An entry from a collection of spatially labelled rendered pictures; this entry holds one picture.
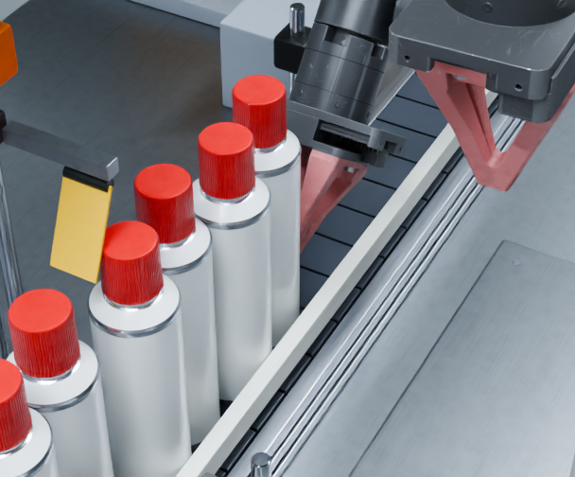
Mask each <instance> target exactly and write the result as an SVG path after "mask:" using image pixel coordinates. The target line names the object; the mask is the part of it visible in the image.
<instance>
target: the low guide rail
mask: <svg viewBox="0 0 575 477"><path fill-rule="evenodd" d="M485 94H486V101H487V108H488V107H489V106H490V105H491V103H492V102H493V101H494V99H495V98H496V97H497V95H498V94H497V93H493V92H491V91H489V90H487V89H485ZM459 146H460V143H459V141H458V139H457V137H456V135H455V134H454V132H453V130H452V128H451V126H450V125H449V123H448V124H447V125H446V127H445V128H444V129H443V131H442V132H441V133H440V135H439V136H438V137H437V138H436V140H435V141H434V142H433V144H432V145H431V146H430V148H429V149H428V150H427V152H426V153H425V154H424V156H423V157H422V158H421V159H420V161H419V162H418V163H417V165H416V166H415V167H414V169H413V170H412V171H411V172H410V174H409V175H408V177H407V178H406V179H405V180H404V182H403V183H402V184H401V186H399V187H398V189H397V190H396V191H395V192H394V194H393V195H392V197H391V198H390V199H389V200H388V202H387V203H386V204H385V206H384V207H383V208H382V210H381V211H380V212H379V213H378V215H377V216H376V217H375V219H374V220H373V222H372V223H371V224H370V225H369V227H368V228H367V229H366V231H365V232H364V233H363V234H362V236H361V237H360V238H359V240H358V241H357V243H356V244H355V245H354V246H353V248H352V249H351V250H350V252H349V253H348V254H347V255H346V257H345V258H344V259H343V261H342V262H341V263H340V265H339V266H338V267H337V269H336V270H335V271H334V272H333V273H332V274H331V275H330V277H329V278H328V279H327V281H326V282H325V283H324V285H323V286H322V287H321V289H320V290H319V291H318V293H317V294H316V295H315V297H314V298H313V299H312V300H311V302H310V303H309V304H308V306H307V307H306V308H305V310H304V311H303V312H302V314H301V315H300V316H299V318H298V319H297V320H296V321H295V323H294V324H293V325H292V327H291V328H290V329H289V330H288V332H287V333H286V335H285V336H284V337H283V339H282V340H281V341H280V342H279V344H278V345H277V346H276V347H275V348H274V349H273V350H272V352H271V353H270V355H269V356H268V357H267V359H266V360H265V361H264V362H263V364H262V365H261V366H260V368H259V369H258V370H257V371H256V373H255V374H254V375H253V377H252V378H251V380H250V381H249V382H248V383H247V385H246V386H245V387H244V389H243V390H242V391H241V393H240V394H239V395H238V396H237V398H236V399H235V401H234V402H233V403H232V404H231V406H230V407H229V408H228V410H227V411H226V412H225V414H224V415H223V416H222V417H221V419H220V420H219V421H218V423H217V424H216V425H215V427H214V428H213V429H212V431H211V432H209V434H208V435H207V436H206V437H205V439H204V440H203V441H202V443H201V444H200V445H199V447H198V448H197V449H196V451H195V452H194V453H193V455H192V456H191V457H190V458H189V460H188V461H187V462H186V464H185V465H184V466H183V468H182V469H181V470H180V472H179V473H178V474H177V476H176V477H201V476H202V475H203V474H204V473H206V472H209V473H212V474H214V475H215V473H216V472H217V471H218V469H219V468H220V466H221V465H222V464H223V462H224V461H225V460H226V458H227V457H228V456H229V454H230V453H231V452H232V450H233V449H234V448H235V446H236V445H237V443H238V442H239V441H240V439H241V438H242V437H243V435H244V434H245V433H246V431H247V430H248V429H249V428H250V427H251V426H252V424H253V423H254V421H255V420H256V419H257V417H258V416H259V414H260V413H261V412H262V410H263V409H264V408H265V406H266V405H267V404H268V402H269V401H270V399H271V398H272V397H273V395H274V394H275V393H276V391H277V390H278V389H279V387H280V386H281V385H282V383H283V382H284V381H285V379H286V378H287V377H288V375H289V374H290V372H291V371H292V370H293V368H294V367H295V366H296V364H297V363H298V362H299V360H300V359H301V358H302V357H303V355H304V354H305V353H306V351H307V350H308V349H309V347H310V346H311V345H312V343H313V342H314V341H315V339H316V338H317V337H318V335H319V334H320V333H321V331H322V330H323V328H324V327H325V326H326V324H327V323H328V322H329V320H330V319H331V318H332V316H333V315H334V314H335V312H336V311H337V310H338V308H339V307H340V305H341V304H342V303H343V301H344V300H345V299H346V297H347V296H348V295H349V293H350V292H351V291H352V289H353V288H354V287H355V285H356V284H357V283H358V281H359V280H360V278H361V277H362V276H363V275H364V274H365V272H366V271H367V270H368V268H369V267H370V266H371V264H372V263H373V262H374V260H375V259H376V257H377V256H378V255H379V253H380V252H381V251H382V249H383V248H384V247H385V245H386V244H387V243H388V241H389V240H390V239H391V237H392V236H393V234H394V233H395V232H396V230H397V229H398V228H399V226H400V225H401V224H402V222H403V221H404V220H405V218H406V217H407V216H408V214H409V213H410V211H411V210H412V208H413V207H414V206H415V205H416V204H417V203H418V201H419V200H420V199H421V197H422V196H423V195H424V193H425V192H426V191H427V189H428V188H429V186H430V185H431V184H432V182H433V181H434V180H435V178H436V177H437V176H438V174H439V173H440V172H441V170H442V169H443V168H444V166H445V165H446V163H447V162H448V161H449V159H450V158H451V157H452V155H453V154H454V153H455V151H456V150H457V149H458V147H459Z"/></svg>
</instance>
